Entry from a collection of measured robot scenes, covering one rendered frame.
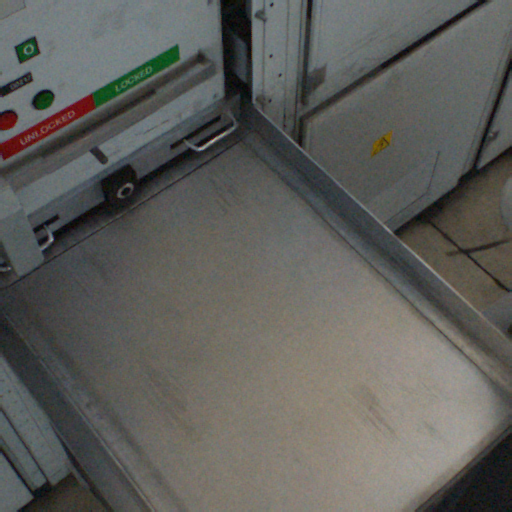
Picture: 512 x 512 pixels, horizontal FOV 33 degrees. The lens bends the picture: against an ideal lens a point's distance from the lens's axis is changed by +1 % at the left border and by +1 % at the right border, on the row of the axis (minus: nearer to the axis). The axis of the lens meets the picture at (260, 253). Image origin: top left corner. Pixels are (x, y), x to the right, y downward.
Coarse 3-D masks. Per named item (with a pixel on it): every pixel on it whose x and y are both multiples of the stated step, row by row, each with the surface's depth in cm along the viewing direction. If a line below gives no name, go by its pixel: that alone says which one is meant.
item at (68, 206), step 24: (192, 120) 151; (216, 120) 155; (168, 144) 150; (192, 144) 155; (120, 168) 146; (144, 168) 150; (72, 192) 143; (96, 192) 146; (48, 216) 142; (72, 216) 146
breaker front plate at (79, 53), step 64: (64, 0) 115; (128, 0) 123; (192, 0) 131; (0, 64) 115; (64, 64) 123; (128, 64) 132; (192, 64) 142; (64, 128) 132; (128, 128) 141; (64, 192) 142
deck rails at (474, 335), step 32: (256, 128) 158; (288, 160) 155; (320, 192) 152; (352, 224) 149; (384, 256) 145; (416, 256) 138; (416, 288) 142; (448, 288) 135; (0, 320) 139; (32, 320) 139; (448, 320) 139; (480, 320) 133; (32, 352) 129; (480, 352) 136; (64, 384) 133; (96, 416) 130; (128, 448) 128; (128, 480) 120
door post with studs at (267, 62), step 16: (256, 0) 135; (272, 0) 137; (256, 16) 137; (272, 16) 140; (256, 32) 141; (272, 32) 143; (256, 48) 144; (272, 48) 146; (256, 64) 147; (272, 64) 149; (256, 80) 150; (272, 80) 153; (256, 96) 153; (272, 96) 156; (272, 112) 160
